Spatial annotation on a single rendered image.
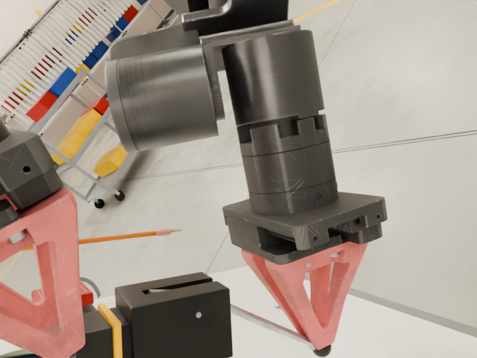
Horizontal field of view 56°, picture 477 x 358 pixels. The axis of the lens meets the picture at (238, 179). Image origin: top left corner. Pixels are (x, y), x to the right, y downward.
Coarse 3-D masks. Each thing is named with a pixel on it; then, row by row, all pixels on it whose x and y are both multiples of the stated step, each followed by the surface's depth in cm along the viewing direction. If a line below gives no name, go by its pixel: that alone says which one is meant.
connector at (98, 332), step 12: (96, 312) 25; (120, 312) 25; (84, 324) 23; (96, 324) 23; (108, 324) 23; (96, 336) 22; (108, 336) 23; (84, 348) 22; (96, 348) 22; (108, 348) 23
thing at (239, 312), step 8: (232, 304) 27; (232, 312) 27; (240, 312) 27; (248, 312) 28; (256, 320) 28; (264, 320) 28; (272, 328) 29; (280, 328) 29; (288, 336) 29; (296, 336) 29; (304, 336) 30
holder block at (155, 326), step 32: (128, 288) 26; (160, 288) 26; (192, 288) 25; (224, 288) 25; (128, 320) 23; (160, 320) 23; (192, 320) 24; (224, 320) 25; (160, 352) 23; (192, 352) 24; (224, 352) 25
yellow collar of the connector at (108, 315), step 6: (102, 306) 25; (102, 312) 24; (108, 312) 24; (108, 318) 23; (114, 318) 23; (114, 324) 22; (120, 324) 23; (114, 330) 22; (120, 330) 23; (114, 336) 22; (120, 336) 23; (114, 342) 22; (120, 342) 23; (114, 348) 22; (120, 348) 23; (114, 354) 23; (120, 354) 23
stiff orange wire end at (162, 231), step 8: (144, 232) 36; (152, 232) 36; (160, 232) 36; (168, 232) 37; (80, 240) 34; (88, 240) 34; (96, 240) 34; (104, 240) 35; (112, 240) 35; (32, 248) 33
